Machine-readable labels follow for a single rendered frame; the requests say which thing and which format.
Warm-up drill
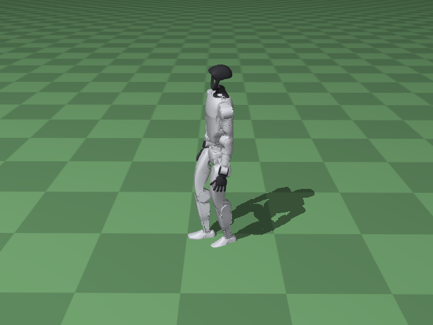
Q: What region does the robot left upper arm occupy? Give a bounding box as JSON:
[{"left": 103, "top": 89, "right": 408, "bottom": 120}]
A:
[{"left": 219, "top": 102, "right": 234, "bottom": 147}]

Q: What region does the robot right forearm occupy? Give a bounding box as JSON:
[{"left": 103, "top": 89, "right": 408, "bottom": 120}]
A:
[{"left": 204, "top": 130, "right": 211, "bottom": 147}]

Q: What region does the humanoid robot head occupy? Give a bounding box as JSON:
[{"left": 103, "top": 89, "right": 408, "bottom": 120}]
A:
[{"left": 208, "top": 64, "right": 232, "bottom": 98}]

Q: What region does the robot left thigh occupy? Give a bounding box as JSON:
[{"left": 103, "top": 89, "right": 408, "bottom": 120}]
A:
[{"left": 209, "top": 158, "right": 231, "bottom": 212}]

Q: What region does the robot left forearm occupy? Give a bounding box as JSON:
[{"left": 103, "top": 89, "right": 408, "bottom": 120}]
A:
[{"left": 220, "top": 139, "right": 233, "bottom": 175}]

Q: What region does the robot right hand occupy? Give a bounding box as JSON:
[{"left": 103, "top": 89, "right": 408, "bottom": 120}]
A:
[{"left": 196, "top": 140, "right": 209, "bottom": 161}]

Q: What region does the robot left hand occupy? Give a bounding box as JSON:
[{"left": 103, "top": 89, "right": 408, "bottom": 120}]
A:
[{"left": 210, "top": 167, "right": 229, "bottom": 192}]

